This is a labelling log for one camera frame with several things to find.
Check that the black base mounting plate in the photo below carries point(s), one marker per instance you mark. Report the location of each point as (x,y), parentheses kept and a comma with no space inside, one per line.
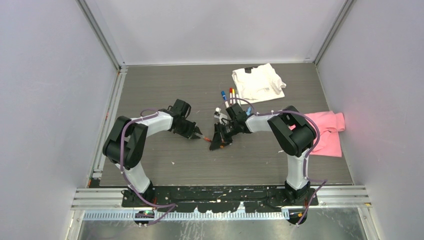
(226,198)

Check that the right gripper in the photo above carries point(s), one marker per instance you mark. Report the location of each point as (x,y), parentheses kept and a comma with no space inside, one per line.
(219,136)

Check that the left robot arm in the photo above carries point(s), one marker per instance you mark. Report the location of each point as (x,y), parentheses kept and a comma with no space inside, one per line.
(125,143)

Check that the white folded cloth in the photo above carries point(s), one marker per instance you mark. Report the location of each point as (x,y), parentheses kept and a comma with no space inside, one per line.
(258,83)

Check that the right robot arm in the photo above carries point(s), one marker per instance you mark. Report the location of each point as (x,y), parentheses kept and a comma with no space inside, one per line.
(296,134)

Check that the pink cloth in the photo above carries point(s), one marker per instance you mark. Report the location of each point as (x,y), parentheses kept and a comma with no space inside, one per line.
(329,124)

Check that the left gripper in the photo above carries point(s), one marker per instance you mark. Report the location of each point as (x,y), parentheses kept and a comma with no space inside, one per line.
(192,128)

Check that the blue pen cap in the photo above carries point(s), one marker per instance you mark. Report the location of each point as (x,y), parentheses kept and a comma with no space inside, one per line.
(223,95)

